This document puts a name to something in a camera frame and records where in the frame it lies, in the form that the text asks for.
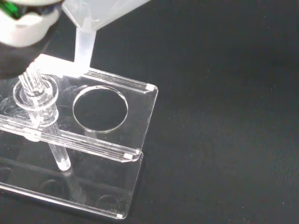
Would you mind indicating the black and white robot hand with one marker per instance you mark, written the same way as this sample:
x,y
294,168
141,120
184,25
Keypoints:
x,y
28,30

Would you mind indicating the clear acrylic funnel stand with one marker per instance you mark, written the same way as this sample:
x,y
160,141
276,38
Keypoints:
x,y
137,109

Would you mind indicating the black bench cloth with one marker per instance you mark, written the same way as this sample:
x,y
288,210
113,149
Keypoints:
x,y
222,105

